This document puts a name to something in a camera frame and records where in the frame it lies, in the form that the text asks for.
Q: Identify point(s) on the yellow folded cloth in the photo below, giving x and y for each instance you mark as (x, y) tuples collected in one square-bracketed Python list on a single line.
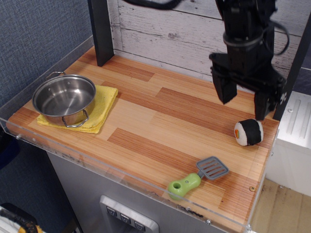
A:
[(104, 100)]

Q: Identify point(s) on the dark frame post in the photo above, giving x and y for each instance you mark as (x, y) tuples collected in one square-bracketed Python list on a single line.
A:
[(100, 23), (295, 69)]

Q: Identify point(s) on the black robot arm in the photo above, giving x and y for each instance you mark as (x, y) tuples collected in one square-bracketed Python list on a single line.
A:
[(249, 37)]

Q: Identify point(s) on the yellow black object bottom left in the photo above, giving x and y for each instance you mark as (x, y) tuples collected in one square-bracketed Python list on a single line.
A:
[(13, 223)]

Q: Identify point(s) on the green grey toy spatula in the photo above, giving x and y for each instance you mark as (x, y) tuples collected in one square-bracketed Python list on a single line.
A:
[(210, 168)]

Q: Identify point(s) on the plush sushi roll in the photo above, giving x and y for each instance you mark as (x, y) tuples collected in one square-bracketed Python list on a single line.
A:
[(248, 132)]

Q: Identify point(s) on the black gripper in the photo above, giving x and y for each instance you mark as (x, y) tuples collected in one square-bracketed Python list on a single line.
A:
[(248, 63)]

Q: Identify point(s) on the clear acrylic table guard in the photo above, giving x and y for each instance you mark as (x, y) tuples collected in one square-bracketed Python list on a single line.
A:
[(159, 126)]

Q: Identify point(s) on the white ribbed side unit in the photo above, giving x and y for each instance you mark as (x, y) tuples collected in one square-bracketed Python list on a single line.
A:
[(290, 161)]

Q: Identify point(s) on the dark right frame post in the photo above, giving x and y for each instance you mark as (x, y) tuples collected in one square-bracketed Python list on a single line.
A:
[(295, 69)]

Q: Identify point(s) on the stainless steel pot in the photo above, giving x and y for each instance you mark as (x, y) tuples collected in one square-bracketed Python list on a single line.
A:
[(65, 100)]

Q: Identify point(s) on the dark left frame post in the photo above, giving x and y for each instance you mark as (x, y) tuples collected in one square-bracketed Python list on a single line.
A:
[(100, 23)]

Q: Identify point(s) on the grey cabinet with dispenser panel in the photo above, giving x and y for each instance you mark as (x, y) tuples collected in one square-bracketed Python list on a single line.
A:
[(102, 205)]

